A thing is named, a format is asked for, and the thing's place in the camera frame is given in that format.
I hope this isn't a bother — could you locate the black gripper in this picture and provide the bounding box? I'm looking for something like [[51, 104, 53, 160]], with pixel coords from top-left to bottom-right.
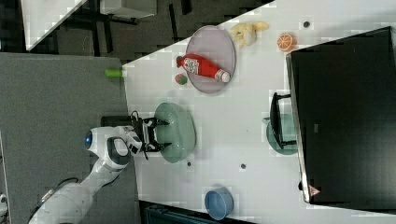
[[131, 111, 171, 153]]

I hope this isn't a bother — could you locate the green plastic strainer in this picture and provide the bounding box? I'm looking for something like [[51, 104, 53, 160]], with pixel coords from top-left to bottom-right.
[[155, 103, 196, 163]]

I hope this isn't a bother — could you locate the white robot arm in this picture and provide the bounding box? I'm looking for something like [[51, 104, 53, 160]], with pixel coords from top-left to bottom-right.
[[28, 111, 168, 224]]

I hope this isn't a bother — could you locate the black cylinder base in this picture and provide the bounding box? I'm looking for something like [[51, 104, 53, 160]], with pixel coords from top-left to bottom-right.
[[101, 116, 132, 127]]

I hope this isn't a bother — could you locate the small strawberry toy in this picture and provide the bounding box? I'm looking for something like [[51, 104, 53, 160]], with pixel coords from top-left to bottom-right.
[[175, 74, 188, 85]]

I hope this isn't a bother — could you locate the green marker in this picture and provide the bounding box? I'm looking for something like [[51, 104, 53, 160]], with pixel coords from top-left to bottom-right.
[[105, 69, 123, 77]]

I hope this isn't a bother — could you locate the dark blue crate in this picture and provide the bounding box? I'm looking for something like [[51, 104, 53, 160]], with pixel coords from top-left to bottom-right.
[[144, 205, 220, 224]]

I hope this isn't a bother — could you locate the red ketchup bottle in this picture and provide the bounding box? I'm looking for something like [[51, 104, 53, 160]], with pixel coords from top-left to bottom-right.
[[177, 53, 231, 83]]

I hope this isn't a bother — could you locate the blue plastic bowl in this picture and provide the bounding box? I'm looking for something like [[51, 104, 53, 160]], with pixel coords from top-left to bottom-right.
[[205, 187, 234, 220]]

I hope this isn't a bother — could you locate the purple oval plate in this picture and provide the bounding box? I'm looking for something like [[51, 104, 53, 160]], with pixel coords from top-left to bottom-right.
[[186, 25, 236, 93]]

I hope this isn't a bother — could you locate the grey table at top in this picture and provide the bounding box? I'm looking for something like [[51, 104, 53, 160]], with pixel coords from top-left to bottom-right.
[[100, 0, 157, 19]]

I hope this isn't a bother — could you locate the green cup by oven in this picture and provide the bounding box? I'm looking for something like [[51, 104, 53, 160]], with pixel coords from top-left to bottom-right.
[[262, 114, 298, 155]]

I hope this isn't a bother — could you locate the yellow plush toy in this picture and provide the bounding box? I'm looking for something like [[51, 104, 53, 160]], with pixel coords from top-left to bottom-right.
[[230, 21, 269, 48]]

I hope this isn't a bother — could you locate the orange slice toy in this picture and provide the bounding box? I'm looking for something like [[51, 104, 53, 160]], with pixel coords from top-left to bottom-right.
[[276, 34, 296, 52]]

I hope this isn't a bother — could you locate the black oven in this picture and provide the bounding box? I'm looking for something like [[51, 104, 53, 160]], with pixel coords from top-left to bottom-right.
[[286, 27, 396, 214]]

